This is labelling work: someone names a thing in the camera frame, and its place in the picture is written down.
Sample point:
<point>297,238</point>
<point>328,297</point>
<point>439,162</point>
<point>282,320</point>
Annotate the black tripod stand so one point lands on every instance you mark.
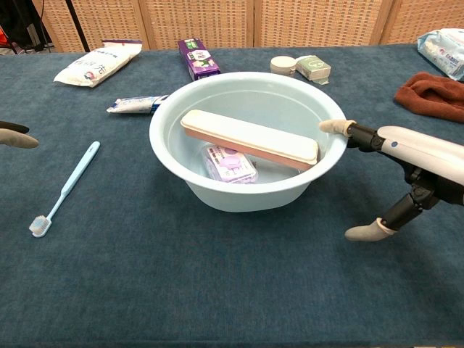
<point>78,27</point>

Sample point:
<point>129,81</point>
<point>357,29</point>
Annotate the purple floss pick box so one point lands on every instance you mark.
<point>228,163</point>

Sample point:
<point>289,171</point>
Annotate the woven folding screen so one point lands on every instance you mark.
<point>203,21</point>

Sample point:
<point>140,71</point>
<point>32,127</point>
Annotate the white cloth packet bag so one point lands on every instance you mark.
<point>94,65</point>

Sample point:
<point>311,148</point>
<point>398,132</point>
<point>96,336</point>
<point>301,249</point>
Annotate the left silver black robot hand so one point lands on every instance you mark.
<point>14,139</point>

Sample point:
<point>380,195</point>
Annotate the dark blue table cloth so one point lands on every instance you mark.
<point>232,282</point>

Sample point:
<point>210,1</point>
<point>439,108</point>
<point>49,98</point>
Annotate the small green soap box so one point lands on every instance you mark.
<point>313,67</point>

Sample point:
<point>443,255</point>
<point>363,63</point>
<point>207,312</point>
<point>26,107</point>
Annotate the purple toothpaste carton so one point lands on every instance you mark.
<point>199,59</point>

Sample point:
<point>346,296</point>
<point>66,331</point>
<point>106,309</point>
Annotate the brown towel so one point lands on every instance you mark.
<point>435,94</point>

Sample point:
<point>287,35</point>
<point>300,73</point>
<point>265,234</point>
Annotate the white blue toothpaste tube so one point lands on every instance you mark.
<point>134,104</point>

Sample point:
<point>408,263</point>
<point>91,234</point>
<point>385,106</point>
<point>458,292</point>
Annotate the cream pink toothbrush case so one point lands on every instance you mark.
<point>246,139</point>

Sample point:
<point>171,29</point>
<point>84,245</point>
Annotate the small cream jar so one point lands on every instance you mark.
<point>282,65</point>

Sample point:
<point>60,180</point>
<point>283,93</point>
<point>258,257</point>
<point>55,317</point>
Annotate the light blue toothbrush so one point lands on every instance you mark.
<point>78,170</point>

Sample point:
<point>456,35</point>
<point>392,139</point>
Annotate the light blue wet wipes pack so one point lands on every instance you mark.
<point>442,50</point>

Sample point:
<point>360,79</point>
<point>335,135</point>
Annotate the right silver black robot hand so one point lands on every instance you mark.
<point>427,156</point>

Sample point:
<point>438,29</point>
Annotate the light blue plastic basin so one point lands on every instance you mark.
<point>232,195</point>

